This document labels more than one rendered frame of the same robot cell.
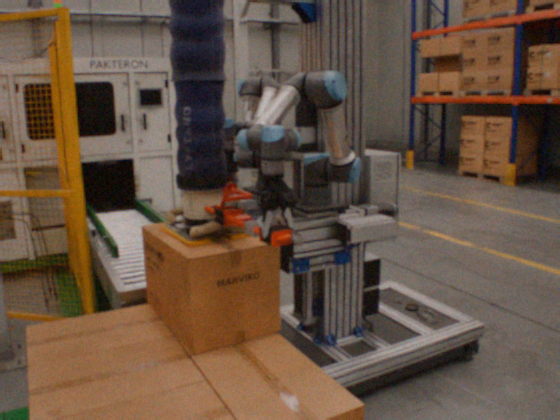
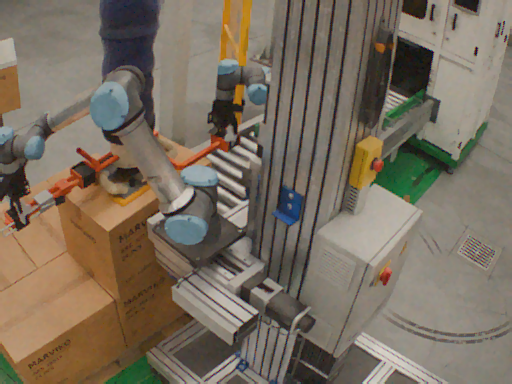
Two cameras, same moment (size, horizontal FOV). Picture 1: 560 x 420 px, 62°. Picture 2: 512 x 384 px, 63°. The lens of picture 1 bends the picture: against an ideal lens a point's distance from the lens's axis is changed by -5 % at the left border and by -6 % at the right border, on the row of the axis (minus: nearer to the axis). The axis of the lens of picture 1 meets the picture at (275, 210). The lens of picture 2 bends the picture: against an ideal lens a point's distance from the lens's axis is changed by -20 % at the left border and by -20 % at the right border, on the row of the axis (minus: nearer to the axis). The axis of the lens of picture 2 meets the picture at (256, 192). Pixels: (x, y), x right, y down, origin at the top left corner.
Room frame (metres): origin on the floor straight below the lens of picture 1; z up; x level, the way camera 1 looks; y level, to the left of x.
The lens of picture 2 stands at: (1.85, -1.40, 2.16)
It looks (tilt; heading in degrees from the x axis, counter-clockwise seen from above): 37 degrees down; 65
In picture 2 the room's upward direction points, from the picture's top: 6 degrees clockwise
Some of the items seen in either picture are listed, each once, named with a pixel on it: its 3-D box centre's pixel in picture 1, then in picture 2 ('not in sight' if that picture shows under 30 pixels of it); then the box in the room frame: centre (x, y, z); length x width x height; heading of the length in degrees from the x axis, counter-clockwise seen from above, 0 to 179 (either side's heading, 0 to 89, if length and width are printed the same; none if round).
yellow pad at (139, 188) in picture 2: (223, 224); (144, 177); (2.12, 0.23, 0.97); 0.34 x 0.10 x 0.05; 32
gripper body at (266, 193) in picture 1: (272, 191); (15, 182); (1.58, 0.01, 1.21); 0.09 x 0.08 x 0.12; 32
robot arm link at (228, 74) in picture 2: (226, 129); (228, 74); (2.45, 0.23, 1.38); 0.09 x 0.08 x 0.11; 164
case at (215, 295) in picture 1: (207, 276); (132, 210); (2.07, 0.31, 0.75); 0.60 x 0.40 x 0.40; 32
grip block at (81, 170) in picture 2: (229, 215); (83, 174); (1.86, 0.18, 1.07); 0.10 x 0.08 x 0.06; 122
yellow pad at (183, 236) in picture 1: (184, 230); not in sight; (2.02, 0.39, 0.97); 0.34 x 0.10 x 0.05; 32
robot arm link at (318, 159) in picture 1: (317, 167); (198, 190); (2.22, -0.20, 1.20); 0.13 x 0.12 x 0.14; 62
